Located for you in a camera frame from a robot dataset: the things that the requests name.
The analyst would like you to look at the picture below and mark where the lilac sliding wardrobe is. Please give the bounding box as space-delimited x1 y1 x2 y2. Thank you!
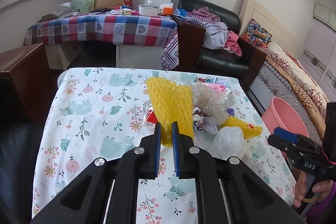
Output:
299 3 336 102

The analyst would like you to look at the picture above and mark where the red white paper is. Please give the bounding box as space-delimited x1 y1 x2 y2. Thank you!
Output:
193 107 219 135

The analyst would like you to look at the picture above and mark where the cream bed headboard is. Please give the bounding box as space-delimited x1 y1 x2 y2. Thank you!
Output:
239 0 298 57

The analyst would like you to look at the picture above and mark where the colourful comic pillow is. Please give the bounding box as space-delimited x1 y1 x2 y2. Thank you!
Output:
241 18 273 48

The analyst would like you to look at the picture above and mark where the dark wooden side cabinet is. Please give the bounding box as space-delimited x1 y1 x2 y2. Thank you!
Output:
172 15 206 72

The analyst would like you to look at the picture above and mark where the floral beige blanket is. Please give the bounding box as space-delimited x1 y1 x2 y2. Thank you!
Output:
261 42 330 138

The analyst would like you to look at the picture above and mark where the checkered red shirt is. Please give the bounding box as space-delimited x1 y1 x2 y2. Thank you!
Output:
188 7 221 24

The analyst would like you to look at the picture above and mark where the white plastic bag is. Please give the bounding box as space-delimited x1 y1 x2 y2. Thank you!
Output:
214 126 247 160

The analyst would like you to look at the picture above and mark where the yellow foam fruit net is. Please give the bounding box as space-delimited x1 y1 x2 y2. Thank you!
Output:
146 77 194 147

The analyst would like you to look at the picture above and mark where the blue packet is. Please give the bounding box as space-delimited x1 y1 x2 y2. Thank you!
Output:
173 9 188 18

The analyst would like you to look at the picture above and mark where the white tissue box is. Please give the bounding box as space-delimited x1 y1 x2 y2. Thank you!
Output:
138 5 159 16

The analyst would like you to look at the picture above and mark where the red snack wrapper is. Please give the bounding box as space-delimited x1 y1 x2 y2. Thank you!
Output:
142 104 158 125

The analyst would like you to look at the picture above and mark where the pink plastic trash bin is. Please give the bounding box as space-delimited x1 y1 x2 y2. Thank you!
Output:
261 97 309 137

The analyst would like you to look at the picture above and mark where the orange box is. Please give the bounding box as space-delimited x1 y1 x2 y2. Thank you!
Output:
158 3 174 16

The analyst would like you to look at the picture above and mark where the clear bubble wrap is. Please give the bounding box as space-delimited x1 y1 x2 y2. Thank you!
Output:
191 83 235 124

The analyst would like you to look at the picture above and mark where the red pink patterned cloth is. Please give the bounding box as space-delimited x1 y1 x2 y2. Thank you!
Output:
159 29 179 71

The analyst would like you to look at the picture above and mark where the low brown wooden cabinet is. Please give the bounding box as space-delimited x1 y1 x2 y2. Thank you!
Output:
1 44 57 124

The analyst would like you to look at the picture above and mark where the purple wrapper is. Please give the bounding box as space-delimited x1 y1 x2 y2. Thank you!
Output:
226 108 235 117

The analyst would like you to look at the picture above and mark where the pink red garment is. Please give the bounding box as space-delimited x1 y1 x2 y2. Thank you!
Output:
224 31 242 57

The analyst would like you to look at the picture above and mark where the green carton box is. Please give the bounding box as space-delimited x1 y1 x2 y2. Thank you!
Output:
72 0 95 14

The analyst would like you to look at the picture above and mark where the floral animal print tablecloth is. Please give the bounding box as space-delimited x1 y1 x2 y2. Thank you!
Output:
32 66 297 224

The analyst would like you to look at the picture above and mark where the black leather armchair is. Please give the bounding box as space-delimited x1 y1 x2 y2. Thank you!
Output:
178 0 266 85

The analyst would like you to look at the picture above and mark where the grey lilac clothes pile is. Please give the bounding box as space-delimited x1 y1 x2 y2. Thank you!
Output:
188 16 229 50

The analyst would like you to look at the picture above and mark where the right hand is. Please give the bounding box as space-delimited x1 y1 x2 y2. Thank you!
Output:
293 171 336 209

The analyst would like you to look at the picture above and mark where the bed with quilted mattress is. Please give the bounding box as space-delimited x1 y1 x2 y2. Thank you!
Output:
250 58 325 144

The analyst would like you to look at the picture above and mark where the plaid checkered tablecloth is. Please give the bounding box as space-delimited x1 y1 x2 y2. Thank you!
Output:
24 12 177 47

